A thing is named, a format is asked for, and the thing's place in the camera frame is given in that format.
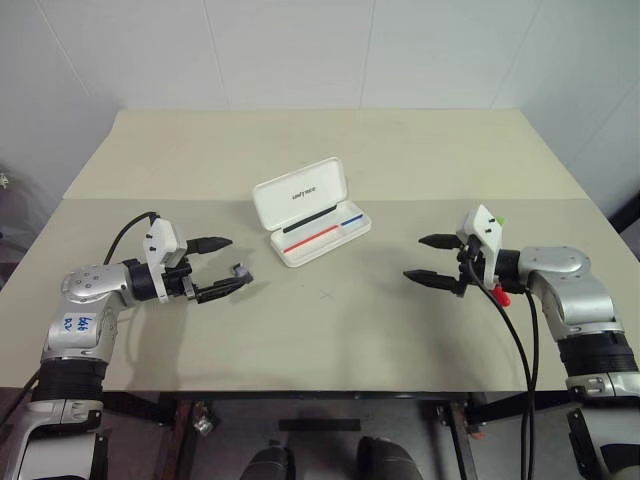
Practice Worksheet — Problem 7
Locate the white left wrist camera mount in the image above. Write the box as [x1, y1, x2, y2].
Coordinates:
[141, 215, 189, 304]

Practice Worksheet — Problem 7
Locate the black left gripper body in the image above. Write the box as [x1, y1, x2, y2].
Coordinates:
[162, 252, 202, 306]

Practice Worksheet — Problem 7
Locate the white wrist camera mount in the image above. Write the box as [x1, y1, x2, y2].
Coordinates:
[141, 215, 189, 304]
[459, 203, 504, 281]

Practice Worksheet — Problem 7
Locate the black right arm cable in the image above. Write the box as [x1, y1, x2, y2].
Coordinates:
[519, 287, 542, 480]
[464, 237, 532, 480]

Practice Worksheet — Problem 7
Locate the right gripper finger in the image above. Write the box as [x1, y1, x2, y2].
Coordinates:
[417, 233, 464, 252]
[402, 269, 469, 300]

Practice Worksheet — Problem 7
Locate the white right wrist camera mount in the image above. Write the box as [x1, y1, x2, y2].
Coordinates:
[459, 203, 504, 281]

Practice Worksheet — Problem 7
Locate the black pen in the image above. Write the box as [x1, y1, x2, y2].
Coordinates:
[281, 205, 335, 235]

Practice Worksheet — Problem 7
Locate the thin red pen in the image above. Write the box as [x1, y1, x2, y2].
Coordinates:
[281, 225, 340, 252]

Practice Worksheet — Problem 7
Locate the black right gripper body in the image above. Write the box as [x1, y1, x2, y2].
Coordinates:
[452, 234, 489, 300]

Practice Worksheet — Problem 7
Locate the black flat crossbar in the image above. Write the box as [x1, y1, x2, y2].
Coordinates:
[278, 418, 362, 433]

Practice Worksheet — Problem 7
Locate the dark background object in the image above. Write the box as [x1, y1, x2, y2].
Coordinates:
[607, 187, 640, 234]

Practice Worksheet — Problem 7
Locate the white pen case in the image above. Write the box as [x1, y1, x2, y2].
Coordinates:
[251, 156, 374, 269]

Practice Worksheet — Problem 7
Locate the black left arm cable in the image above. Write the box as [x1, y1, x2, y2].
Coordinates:
[106, 212, 162, 266]

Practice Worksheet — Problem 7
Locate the dark rounded shape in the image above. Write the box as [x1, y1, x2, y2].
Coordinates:
[356, 435, 417, 480]
[242, 442, 297, 480]

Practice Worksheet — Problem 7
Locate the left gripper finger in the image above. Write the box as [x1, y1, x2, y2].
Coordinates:
[186, 235, 234, 257]
[196, 272, 256, 306]

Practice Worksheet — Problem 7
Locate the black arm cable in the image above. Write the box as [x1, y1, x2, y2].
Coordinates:
[519, 287, 542, 480]
[464, 237, 532, 480]
[106, 212, 162, 266]

